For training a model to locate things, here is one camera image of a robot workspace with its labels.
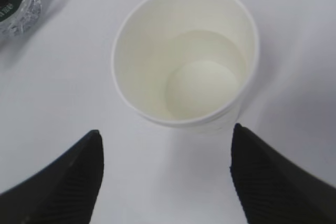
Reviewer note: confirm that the clear plastic water bottle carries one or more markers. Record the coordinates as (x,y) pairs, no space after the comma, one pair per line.
(18,16)

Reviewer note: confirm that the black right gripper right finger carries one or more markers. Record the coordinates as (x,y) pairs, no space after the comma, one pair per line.
(272,189)

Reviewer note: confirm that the white paper cup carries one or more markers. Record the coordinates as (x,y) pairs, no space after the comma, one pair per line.
(186,64)

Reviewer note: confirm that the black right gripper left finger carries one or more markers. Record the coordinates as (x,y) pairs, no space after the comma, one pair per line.
(65,191)

